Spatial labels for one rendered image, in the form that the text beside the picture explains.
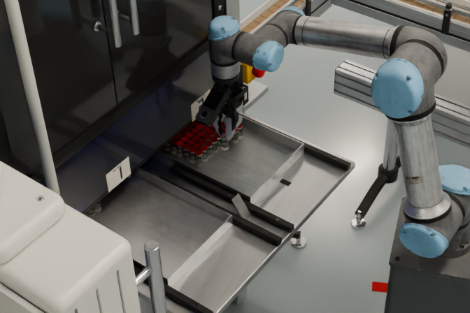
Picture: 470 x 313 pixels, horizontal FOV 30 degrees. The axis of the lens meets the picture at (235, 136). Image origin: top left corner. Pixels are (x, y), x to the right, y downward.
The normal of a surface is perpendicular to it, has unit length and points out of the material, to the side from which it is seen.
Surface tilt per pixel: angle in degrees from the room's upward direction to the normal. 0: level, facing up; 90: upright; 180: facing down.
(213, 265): 0
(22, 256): 0
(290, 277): 0
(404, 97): 83
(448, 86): 90
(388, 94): 82
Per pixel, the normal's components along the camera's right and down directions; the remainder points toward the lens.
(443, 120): -0.59, 0.54
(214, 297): -0.03, -0.76
